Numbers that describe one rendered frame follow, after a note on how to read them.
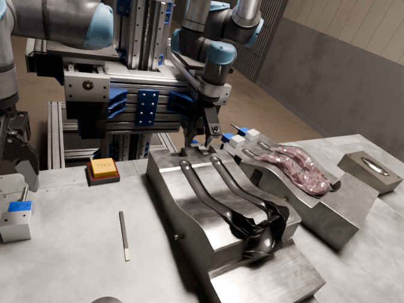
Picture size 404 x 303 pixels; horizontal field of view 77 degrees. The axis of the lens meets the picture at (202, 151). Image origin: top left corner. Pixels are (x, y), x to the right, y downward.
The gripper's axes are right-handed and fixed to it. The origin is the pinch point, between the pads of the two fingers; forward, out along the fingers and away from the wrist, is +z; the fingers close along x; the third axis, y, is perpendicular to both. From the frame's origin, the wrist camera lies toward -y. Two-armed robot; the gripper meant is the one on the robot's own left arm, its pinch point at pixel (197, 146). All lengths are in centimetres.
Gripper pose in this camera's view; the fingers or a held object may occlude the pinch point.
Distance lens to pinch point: 91.6
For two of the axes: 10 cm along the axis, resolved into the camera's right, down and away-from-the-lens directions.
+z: -2.5, 7.9, 5.6
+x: -8.9, 0.5, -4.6
